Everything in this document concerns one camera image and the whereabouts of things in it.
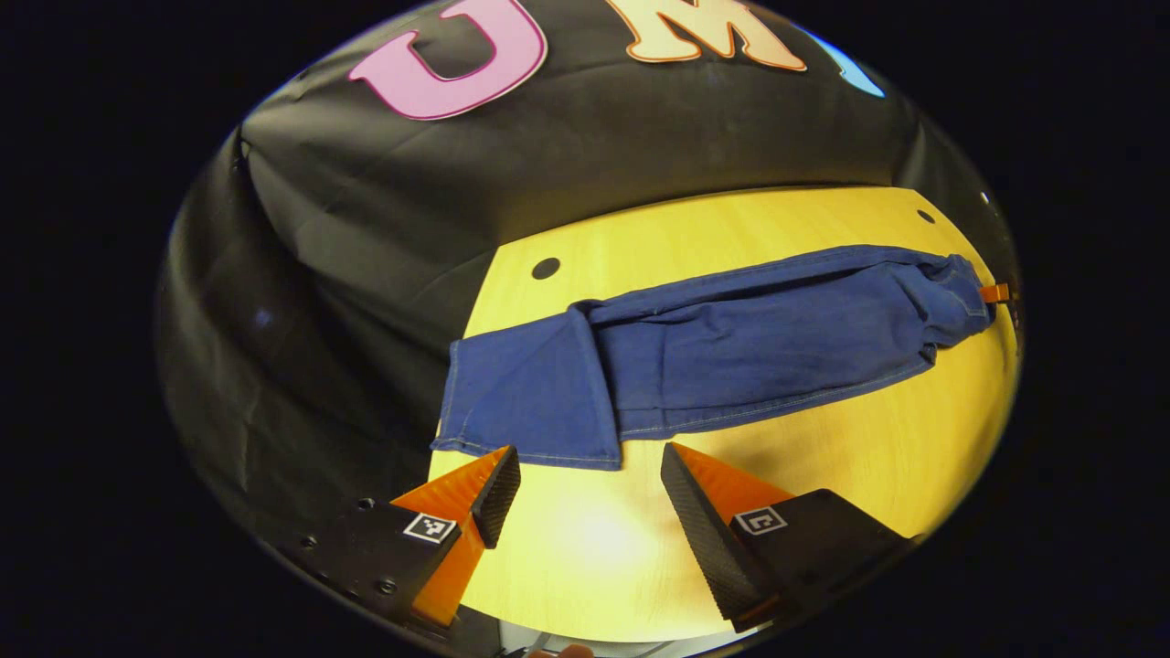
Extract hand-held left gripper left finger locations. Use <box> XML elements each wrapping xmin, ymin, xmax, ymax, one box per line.
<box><xmin>292</xmin><ymin>445</ymin><xmax>522</xmax><ymax>631</ymax></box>

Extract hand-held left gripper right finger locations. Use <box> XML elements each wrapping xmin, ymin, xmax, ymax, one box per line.
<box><xmin>660</xmin><ymin>442</ymin><xmax>920</xmax><ymax>633</ymax></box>

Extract blue jeans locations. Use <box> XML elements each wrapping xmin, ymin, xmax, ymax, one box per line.
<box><xmin>430</xmin><ymin>244</ymin><xmax>997</xmax><ymax>472</ymax></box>

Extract black backdrop cloth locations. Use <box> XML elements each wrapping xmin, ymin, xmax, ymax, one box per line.
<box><xmin>155</xmin><ymin>0</ymin><xmax>1020</xmax><ymax>549</ymax></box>

